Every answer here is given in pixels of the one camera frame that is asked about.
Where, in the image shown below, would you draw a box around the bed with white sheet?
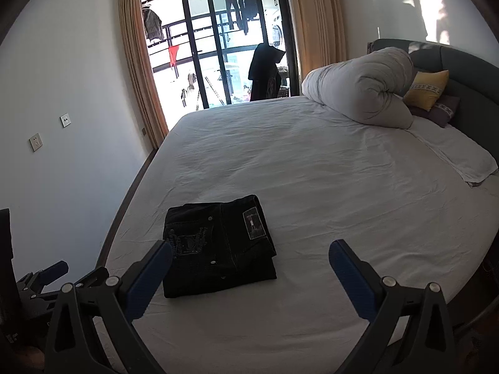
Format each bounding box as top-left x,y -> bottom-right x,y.
94,95 -> 499,374

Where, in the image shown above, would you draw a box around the hanging black clothes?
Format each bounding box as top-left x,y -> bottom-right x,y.
222,0 -> 259,36

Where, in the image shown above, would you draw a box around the hanging grey jacket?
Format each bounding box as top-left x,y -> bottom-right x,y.
142,7 -> 165,43

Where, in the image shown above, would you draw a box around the white folded blanket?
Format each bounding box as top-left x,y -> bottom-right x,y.
407,119 -> 499,186

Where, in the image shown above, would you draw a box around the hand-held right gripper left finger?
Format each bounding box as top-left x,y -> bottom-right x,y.
45,239 -> 174,374

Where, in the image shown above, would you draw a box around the beige curtain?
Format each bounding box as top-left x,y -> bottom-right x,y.
288,0 -> 348,86
118,0 -> 171,151

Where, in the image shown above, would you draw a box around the black framed sliding glass door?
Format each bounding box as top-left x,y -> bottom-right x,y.
139,0 -> 300,133

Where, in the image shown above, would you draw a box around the black pants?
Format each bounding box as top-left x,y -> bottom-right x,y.
162,195 -> 278,299

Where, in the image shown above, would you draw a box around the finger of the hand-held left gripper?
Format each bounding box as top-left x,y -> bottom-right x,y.
72,267 -> 111,288
16,260 -> 70,301

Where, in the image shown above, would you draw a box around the yellow pillow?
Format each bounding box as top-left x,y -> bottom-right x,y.
403,70 -> 450,112

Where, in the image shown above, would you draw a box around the black coat on rack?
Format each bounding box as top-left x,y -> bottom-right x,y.
248,41 -> 286,103

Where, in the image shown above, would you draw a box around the grey upholstered headboard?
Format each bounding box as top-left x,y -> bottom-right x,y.
368,39 -> 499,125

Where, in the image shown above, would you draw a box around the hanging red garment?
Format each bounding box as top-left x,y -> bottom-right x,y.
167,44 -> 182,70

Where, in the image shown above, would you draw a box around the purple pillow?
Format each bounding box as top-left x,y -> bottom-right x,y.
409,94 -> 461,128

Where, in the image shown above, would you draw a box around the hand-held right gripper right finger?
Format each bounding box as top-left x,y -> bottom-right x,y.
328,239 -> 458,374

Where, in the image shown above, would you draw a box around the rolled grey duvet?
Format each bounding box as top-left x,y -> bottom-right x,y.
301,47 -> 414,130

